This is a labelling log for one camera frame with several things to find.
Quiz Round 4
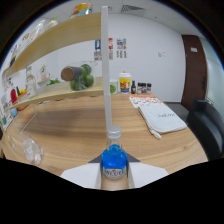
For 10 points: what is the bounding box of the cork-lidded jar of limes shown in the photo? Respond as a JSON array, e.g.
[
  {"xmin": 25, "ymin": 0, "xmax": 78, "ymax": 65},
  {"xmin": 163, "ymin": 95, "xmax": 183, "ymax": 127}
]
[{"xmin": 60, "ymin": 61, "xmax": 98, "ymax": 92}]

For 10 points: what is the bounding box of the dark sauce bottle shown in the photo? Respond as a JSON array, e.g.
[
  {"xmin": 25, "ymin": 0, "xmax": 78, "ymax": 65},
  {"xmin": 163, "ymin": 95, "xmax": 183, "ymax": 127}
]
[{"xmin": 130, "ymin": 80, "xmax": 137, "ymax": 95}]

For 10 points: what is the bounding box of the clear bottle with red label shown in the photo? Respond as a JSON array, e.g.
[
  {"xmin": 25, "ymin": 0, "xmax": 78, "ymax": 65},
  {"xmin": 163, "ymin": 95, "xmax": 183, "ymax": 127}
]
[{"xmin": 25, "ymin": 65, "xmax": 38, "ymax": 98}]

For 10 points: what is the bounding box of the yellow orange snack bag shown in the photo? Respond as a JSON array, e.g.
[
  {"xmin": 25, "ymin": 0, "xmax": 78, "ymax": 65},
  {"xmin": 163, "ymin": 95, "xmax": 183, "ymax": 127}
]
[{"xmin": 69, "ymin": 2, "xmax": 94, "ymax": 18}]

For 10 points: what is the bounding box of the white zip pouch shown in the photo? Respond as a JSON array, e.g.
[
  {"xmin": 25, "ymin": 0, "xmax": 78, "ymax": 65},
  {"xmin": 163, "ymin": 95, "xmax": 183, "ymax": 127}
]
[{"xmin": 137, "ymin": 103, "xmax": 188, "ymax": 140}]

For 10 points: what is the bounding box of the white-framed wooden shelf rack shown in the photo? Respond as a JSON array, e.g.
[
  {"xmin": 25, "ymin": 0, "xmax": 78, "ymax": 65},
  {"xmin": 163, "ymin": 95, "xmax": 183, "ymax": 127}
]
[{"xmin": 1, "ymin": 5, "xmax": 116, "ymax": 135}]

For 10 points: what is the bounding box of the blue and yellow poster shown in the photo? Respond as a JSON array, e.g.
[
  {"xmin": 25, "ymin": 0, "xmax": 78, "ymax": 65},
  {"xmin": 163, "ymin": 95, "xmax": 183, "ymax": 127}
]
[{"xmin": 94, "ymin": 39, "xmax": 102, "ymax": 61}]

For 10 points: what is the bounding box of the blue liquid small bottle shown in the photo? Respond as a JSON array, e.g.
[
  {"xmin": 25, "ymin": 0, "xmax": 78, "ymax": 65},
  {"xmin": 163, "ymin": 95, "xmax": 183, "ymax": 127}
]
[{"xmin": 101, "ymin": 125, "xmax": 129, "ymax": 180}]

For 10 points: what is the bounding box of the red poster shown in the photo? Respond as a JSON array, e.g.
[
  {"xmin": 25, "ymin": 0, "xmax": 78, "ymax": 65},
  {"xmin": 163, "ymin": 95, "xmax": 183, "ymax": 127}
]
[{"xmin": 108, "ymin": 37, "xmax": 114, "ymax": 60}]

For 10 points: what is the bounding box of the brown door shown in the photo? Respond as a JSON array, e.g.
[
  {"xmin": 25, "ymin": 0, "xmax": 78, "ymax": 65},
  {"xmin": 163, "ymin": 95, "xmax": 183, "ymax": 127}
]
[{"xmin": 180, "ymin": 34, "xmax": 208, "ymax": 112}]

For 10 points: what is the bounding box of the yellow instant noodle cup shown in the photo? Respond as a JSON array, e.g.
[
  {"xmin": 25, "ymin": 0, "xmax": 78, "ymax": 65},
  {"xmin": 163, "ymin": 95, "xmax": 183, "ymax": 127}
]
[{"xmin": 118, "ymin": 70, "xmax": 132, "ymax": 94}]

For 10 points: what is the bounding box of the multicoloured poster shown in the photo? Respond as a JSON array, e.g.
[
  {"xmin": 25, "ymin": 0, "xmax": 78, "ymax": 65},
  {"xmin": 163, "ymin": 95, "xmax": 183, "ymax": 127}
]
[{"xmin": 116, "ymin": 38, "xmax": 128, "ymax": 59}]

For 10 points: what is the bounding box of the white and green cup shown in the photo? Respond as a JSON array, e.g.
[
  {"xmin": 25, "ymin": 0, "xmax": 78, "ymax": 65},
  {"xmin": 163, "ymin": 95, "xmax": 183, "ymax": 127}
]
[{"xmin": 109, "ymin": 78, "xmax": 119, "ymax": 95}]

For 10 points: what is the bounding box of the clear glass with ice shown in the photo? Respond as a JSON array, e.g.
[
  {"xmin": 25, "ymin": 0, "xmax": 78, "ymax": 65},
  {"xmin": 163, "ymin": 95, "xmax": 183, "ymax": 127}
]
[{"xmin": 18, "ymin": 131, "xmax": 45, "ymax": 167}]

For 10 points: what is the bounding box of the black office chair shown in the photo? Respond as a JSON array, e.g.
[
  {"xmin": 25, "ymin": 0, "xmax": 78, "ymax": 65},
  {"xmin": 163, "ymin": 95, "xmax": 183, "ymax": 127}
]
[{"xmin": 186, "ymin": 98, "xmax": 224, "ymax": 161}]

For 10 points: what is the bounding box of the orange patterned paper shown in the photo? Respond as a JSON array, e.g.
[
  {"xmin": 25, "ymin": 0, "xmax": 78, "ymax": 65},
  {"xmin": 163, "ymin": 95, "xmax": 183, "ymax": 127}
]
[{"xmin": 128, "ymin": 94, "xmax": 164, "ymax": 109}]

